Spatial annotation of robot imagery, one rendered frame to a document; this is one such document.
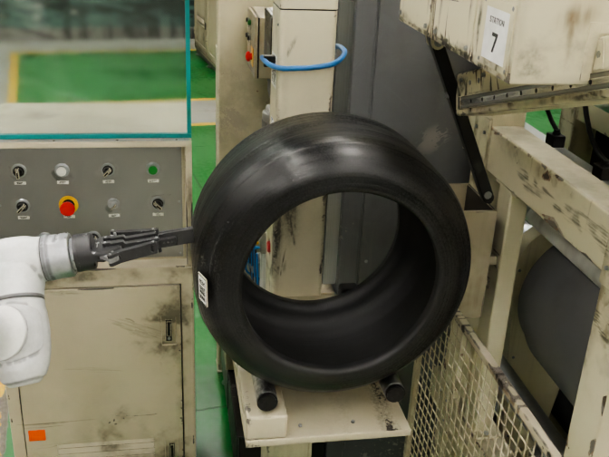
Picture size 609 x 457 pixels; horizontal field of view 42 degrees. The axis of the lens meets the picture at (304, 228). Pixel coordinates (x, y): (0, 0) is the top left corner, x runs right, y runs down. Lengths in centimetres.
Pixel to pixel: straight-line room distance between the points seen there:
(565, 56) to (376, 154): 41
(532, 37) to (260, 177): 55
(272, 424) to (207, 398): 153
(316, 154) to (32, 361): 65
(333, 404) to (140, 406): 81
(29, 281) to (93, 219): 69
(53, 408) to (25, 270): 98
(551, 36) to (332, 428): 97
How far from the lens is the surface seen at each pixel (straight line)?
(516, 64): 124
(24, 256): 160
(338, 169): 146
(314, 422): 181
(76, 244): 159
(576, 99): 135
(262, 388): 170
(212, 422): 313
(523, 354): 254
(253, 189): 147
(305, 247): 194
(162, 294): 229
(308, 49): 178
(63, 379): 245
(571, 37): 127
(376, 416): 184
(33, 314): 157
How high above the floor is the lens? 190
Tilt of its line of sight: 24 degrees down
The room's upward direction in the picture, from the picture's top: 3 degrees clockwise
